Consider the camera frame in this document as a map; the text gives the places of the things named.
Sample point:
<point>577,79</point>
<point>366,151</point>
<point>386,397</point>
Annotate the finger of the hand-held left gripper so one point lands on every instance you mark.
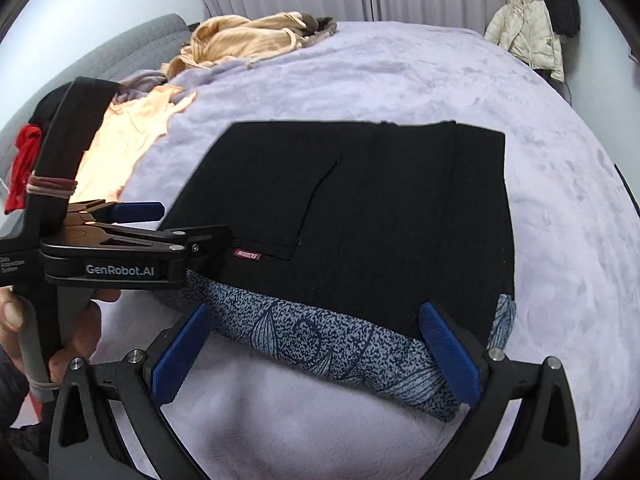
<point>200,242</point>
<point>140,211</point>

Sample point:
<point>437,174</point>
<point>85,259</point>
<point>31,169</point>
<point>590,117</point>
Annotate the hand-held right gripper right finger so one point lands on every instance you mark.
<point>450,355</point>

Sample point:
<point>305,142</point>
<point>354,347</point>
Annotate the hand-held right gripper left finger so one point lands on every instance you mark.
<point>182,355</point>

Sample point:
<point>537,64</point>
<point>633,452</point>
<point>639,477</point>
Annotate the black pants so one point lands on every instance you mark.
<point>380,220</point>

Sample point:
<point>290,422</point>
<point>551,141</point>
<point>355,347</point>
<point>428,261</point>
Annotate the person's left hand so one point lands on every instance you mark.
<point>80,330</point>

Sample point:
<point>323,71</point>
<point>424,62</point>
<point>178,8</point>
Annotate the peach garment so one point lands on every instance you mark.
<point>130,140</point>

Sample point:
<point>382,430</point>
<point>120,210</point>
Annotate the red cloth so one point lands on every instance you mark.
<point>25,160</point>

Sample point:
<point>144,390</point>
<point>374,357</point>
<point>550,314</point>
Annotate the blue leaf-patterned cloth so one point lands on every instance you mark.
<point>325,340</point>

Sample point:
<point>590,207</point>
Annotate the grey-purple garment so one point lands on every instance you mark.
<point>140,82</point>

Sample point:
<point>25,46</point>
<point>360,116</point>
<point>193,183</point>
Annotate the black cloth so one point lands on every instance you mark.
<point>50,105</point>

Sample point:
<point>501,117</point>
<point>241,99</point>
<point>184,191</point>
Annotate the grey upholstered headboard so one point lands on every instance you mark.
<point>100,55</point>

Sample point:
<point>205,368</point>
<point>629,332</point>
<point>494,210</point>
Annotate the purple fleece blanket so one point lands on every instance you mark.
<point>550,210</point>

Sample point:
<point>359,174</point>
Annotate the yellow ribbed sweater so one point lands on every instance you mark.
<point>240,40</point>

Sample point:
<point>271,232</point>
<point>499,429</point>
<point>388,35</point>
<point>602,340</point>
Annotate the grey-brown garment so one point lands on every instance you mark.
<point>322,27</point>

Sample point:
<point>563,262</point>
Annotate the cream puffer jacket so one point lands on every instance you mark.
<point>530,35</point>

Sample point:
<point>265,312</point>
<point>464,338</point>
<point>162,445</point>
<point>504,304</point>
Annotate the black bed frame edge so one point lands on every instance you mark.
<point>630,187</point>

